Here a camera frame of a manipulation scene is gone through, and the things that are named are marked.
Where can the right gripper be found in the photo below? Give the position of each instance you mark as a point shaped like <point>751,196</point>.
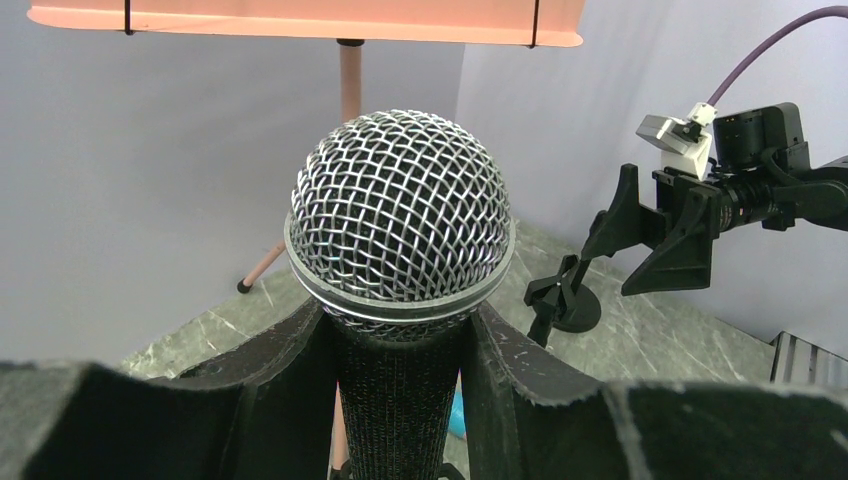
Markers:
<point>697,210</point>

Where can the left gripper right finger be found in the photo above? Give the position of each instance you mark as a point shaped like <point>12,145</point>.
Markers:
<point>530,415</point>

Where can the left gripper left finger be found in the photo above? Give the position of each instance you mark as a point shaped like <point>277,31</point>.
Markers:
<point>262,410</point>

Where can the black round base clip stand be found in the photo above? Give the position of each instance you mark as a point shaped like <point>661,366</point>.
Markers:
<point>562,302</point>

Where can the black microphone silver mesh head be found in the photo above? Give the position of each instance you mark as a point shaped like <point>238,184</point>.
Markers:
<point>400,227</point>

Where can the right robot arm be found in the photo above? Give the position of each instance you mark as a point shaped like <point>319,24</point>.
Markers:
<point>716,173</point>

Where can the pink music stand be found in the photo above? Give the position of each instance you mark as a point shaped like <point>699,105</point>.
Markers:
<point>350,23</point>

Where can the blue microphone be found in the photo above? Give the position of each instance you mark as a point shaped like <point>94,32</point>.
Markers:
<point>456,423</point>

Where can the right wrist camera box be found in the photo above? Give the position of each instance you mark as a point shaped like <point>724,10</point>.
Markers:
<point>685,144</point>

